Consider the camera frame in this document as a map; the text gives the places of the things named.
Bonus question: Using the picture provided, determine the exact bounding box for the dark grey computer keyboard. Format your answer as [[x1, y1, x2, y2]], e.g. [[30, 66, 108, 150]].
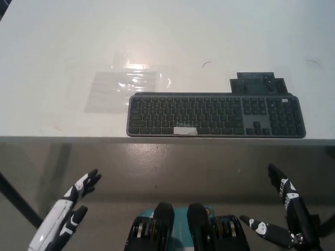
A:
[[126, 91, 307, 139]]

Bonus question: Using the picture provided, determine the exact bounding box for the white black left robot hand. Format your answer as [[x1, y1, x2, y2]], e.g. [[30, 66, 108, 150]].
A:
[[27, 168, 102, 251]]

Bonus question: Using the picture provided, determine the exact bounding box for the black table leg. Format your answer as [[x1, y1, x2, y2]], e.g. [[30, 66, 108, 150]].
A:
[[314, 205, 335, 251], [0, 170, 44, 229]]

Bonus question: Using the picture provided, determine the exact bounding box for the clear plastic film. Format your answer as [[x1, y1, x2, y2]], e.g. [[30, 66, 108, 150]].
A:
[[111, 51, 176, 91]]

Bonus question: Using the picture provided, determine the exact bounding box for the white tape piece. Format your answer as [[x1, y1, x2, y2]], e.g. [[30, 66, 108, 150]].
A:
[[173, 127, 198, 136]]

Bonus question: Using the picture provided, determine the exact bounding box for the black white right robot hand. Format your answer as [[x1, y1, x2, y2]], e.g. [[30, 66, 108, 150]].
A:
[[239, 163, 321, 248]]

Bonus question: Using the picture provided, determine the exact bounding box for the grey translucent paper sheet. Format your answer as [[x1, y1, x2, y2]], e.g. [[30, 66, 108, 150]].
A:
[[84, 71, 158, 114]]

